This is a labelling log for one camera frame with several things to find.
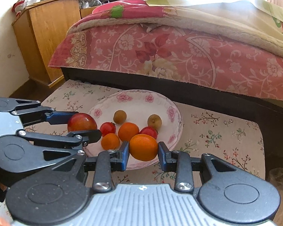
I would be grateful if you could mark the orange tangerine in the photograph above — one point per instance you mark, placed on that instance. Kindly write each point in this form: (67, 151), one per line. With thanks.
(143, 147)
(110, 141)
(128, 131)

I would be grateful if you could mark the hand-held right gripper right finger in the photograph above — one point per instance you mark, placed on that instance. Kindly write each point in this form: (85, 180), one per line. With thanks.
(162, 156)

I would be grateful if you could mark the wooden cabinet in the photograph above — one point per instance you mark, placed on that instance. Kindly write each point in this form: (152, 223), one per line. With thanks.
(49, 33)

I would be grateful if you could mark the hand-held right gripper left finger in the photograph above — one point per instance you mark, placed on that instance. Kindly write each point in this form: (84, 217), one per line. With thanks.
(124, 156)

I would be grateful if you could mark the green cartoon quilt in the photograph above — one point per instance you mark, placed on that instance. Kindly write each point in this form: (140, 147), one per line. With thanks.
(226, 7)

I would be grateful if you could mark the bed with floral quilt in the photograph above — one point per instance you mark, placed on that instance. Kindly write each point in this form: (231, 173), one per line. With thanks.
(179, 51)

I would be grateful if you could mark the white floral plate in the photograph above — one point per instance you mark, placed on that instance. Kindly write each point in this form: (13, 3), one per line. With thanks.
(165, 122)

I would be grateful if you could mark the grey cloth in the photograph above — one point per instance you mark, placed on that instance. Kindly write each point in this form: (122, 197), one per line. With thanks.
(88, 2)

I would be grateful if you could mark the brown longan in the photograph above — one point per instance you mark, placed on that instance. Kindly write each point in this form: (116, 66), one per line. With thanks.
(119, 117)
(154, 121)

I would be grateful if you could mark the large red apple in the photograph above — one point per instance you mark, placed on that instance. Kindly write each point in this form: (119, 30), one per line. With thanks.
(81, 122)

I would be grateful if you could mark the translucent plastic bag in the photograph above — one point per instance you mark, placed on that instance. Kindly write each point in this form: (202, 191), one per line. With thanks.
(281, 181)

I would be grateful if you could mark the red white plush toy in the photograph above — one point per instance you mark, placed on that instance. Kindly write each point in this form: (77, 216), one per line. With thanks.
(18, 6)

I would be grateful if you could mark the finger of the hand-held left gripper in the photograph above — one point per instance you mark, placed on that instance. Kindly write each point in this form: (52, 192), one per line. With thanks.
(89, 137)
(59, 117)

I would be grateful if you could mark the small red tomato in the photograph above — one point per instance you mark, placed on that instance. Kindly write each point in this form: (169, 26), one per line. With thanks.
(107, 128)
(149, 131)

